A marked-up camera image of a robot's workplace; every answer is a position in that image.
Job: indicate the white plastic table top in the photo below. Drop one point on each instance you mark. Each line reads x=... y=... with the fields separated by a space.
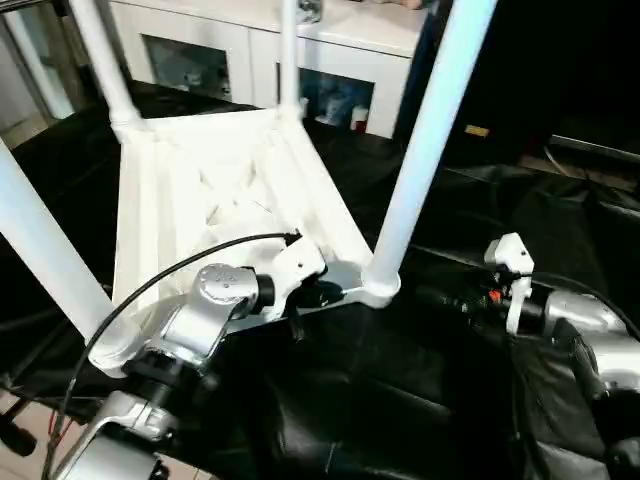
x=230 y=180

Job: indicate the white plastic table leg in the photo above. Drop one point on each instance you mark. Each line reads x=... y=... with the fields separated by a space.
x=105 y=60
x=435 y=130
x=45 y=240
x=290 y=55

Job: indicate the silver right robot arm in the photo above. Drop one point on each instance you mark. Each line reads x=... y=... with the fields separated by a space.
x=600 y=340

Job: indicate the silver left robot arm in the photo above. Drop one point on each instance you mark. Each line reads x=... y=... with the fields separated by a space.
x=210 y=310

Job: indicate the black plastic mat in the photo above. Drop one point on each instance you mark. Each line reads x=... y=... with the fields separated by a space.
x=540 y=220

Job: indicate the small yellow label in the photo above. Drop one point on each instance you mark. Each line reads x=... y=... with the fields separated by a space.
x=477 y=130

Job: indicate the small white cup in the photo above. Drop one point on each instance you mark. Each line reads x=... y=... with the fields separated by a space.
x=360 y=121

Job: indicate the white glass-door cabinet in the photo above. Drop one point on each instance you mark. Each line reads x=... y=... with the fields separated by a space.
x=220 y=40

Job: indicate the black metal stand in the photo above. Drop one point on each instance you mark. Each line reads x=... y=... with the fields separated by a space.
x=15 y=435

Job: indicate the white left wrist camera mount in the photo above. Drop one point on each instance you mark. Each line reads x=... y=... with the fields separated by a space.
x=298 y=265

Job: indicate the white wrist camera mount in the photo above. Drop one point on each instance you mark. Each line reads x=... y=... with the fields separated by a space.
x=512 y=262
x=298 y=265

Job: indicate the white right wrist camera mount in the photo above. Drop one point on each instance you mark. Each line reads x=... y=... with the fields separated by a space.
x=512 y=262

